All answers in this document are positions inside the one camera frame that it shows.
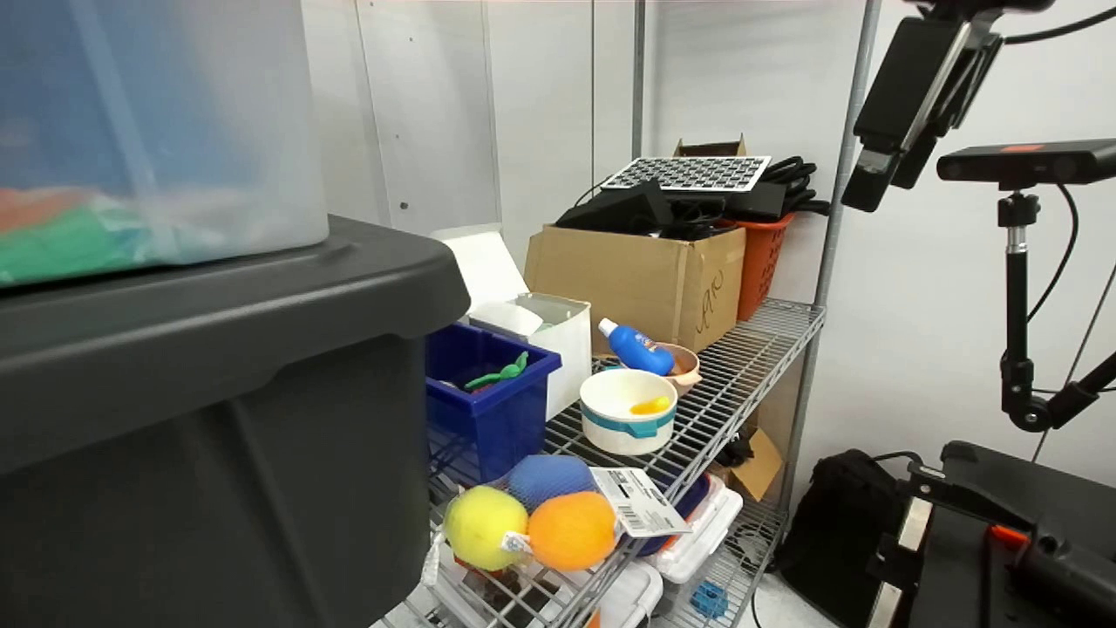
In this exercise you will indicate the black cart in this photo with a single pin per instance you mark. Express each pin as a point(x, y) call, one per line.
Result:
point(1023, 501)

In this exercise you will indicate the orange bin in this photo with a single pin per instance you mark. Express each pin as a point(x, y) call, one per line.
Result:
point(760, 266)

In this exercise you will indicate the blue storage bin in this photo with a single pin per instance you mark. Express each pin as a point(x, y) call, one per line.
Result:
point(494, 424)

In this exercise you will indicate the white lidded container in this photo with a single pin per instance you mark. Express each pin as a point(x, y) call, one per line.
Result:
point(702, 543)

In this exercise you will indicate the small yellow ball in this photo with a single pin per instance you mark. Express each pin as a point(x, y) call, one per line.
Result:
point(648, 407)

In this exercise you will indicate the pink bowl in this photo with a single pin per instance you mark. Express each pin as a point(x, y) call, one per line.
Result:
point(688, 369)

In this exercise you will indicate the black backpack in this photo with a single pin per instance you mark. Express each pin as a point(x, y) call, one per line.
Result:
point(838, 523)

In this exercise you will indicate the brown cardboard box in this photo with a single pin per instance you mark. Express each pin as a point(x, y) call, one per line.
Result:
point(629, 285)

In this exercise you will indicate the white printed card tag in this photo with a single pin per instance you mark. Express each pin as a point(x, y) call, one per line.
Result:
point(637, 501)

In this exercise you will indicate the white pot teal band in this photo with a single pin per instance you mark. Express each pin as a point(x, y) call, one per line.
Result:
point(616, 435)

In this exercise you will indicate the blue spool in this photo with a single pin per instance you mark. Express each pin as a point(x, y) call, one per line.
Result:
point(710, 602)

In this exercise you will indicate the brown cardboard piece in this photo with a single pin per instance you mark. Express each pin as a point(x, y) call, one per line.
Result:
point(704, 145)

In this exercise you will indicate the black camera bar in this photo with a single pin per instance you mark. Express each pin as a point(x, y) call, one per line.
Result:
point(1023, 160)

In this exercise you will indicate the dark grey storage tote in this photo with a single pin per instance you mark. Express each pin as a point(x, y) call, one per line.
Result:
point(210, 466)

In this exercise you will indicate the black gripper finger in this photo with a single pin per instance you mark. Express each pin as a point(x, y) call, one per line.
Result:
point(872, 178)

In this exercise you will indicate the yellow plush ball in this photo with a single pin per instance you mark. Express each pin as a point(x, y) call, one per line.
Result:
point(481, 523)

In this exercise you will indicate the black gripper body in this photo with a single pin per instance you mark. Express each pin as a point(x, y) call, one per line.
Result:
point(910, 81)

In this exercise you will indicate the grey grid keyboard panel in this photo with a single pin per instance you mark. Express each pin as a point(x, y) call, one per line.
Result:
point(684, 171)

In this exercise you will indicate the small open cardboard box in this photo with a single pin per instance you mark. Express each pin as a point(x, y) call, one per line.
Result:
point(760, 466)

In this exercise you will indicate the orange plush ball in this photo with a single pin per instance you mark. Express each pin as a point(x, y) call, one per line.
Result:
point(569, 530)

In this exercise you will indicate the black camera stand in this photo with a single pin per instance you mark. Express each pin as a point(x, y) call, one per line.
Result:
point(1016, 300)

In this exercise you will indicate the clear plastic bin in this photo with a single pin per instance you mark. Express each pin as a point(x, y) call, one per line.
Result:
point(174, 117)

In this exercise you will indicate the white open box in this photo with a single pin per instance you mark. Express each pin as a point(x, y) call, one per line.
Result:
point(561, 337)

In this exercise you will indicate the green toy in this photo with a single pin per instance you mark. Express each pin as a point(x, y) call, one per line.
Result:
point(498, 376)

